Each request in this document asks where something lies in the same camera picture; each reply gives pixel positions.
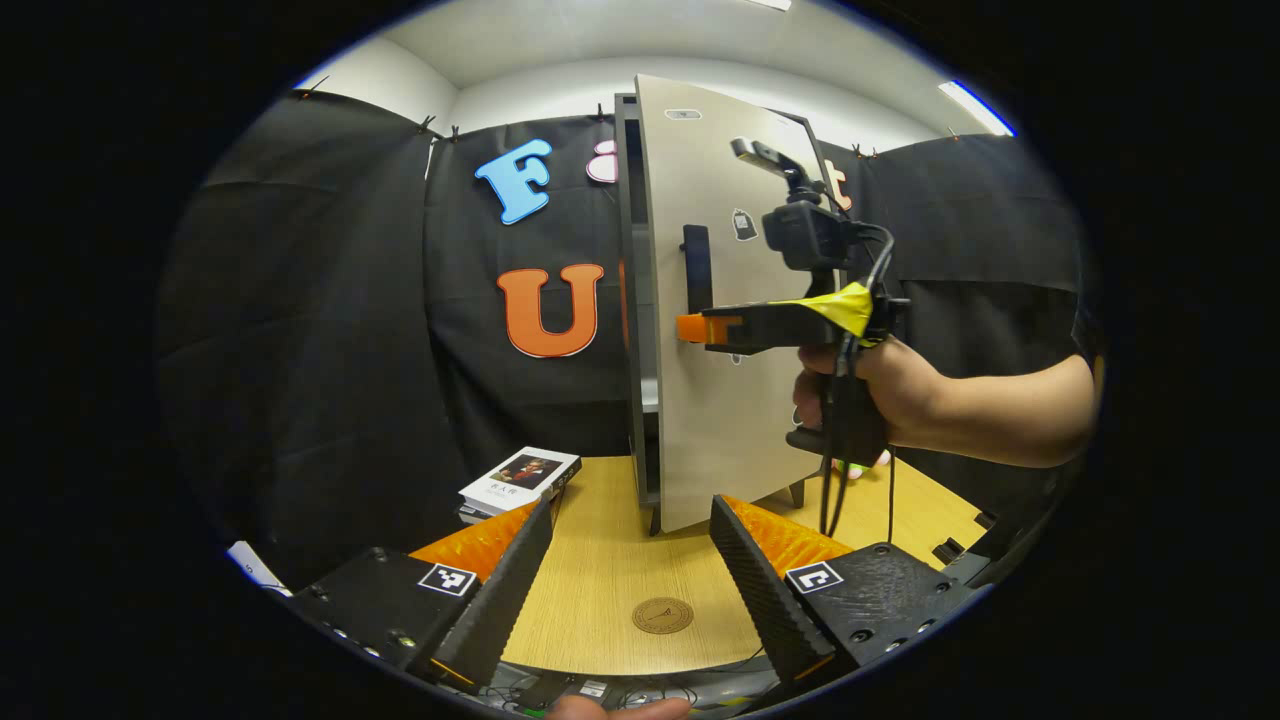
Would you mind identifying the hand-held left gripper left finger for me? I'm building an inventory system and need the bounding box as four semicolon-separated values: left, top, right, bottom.
290;497;556;691

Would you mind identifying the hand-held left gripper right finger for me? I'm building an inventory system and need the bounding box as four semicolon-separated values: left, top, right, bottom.
710;495;976;686

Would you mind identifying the black cabinet door handle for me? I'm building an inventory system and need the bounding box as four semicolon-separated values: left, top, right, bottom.
682;225;715;317

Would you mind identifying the round brown coaster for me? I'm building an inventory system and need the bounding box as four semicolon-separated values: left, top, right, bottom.
632;597;695;635

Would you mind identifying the beige cabinet door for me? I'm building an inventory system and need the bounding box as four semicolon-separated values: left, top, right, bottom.
635;75;851;535

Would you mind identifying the grey cabinet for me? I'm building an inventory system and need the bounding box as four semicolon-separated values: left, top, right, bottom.
613;93;841;538

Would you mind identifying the white portrait book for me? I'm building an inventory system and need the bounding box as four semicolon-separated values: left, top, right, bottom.
458;447;583;524

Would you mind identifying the ceiling light panel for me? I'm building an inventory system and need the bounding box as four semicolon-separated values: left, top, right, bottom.
938;80;1017;139

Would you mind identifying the white paper sheet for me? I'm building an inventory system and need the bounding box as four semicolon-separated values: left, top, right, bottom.
225;540;293;599

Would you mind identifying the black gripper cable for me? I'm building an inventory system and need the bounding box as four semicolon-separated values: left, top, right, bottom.
818;225;898;546

